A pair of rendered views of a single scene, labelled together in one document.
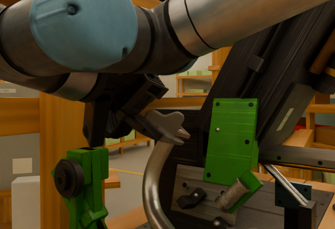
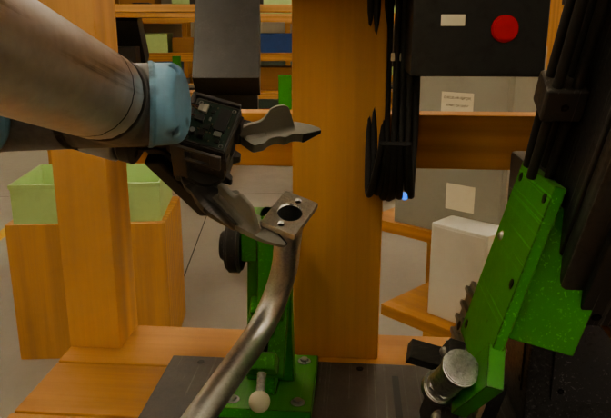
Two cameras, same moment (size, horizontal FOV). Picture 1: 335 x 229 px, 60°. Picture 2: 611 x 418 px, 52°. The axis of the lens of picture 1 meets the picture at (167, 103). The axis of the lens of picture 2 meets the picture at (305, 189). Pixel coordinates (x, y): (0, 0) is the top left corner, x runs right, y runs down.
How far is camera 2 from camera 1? 0.61 m
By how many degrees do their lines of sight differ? 59
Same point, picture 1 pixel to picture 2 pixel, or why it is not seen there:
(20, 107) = not seen: hidden behind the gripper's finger
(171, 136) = (251, 228)
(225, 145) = (495, 275)
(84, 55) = not seen: outside the picture
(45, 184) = not seen: hidden behind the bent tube
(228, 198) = (432, 379)
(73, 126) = (316, 167)
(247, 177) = (483, 359)
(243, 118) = (527, 226)
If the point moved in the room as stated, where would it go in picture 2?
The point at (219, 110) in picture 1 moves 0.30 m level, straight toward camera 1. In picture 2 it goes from (516, 192) to (243, 223)
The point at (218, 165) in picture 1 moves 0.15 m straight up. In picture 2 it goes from (477, 312) to (486, 177)
